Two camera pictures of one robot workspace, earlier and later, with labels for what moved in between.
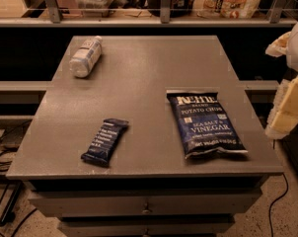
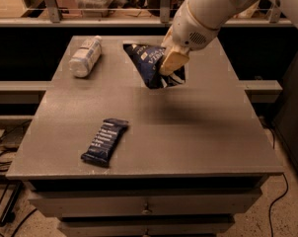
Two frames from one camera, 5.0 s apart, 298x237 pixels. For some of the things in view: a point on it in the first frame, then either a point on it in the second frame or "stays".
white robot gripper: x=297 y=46 -> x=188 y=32
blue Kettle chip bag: x=203 y=123 -> x=147 y=61
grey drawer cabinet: x=148 y=188 stays
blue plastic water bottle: x=86 y=57 stays
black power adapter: x=12 y=139 stays
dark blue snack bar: x=105 y=139 stays
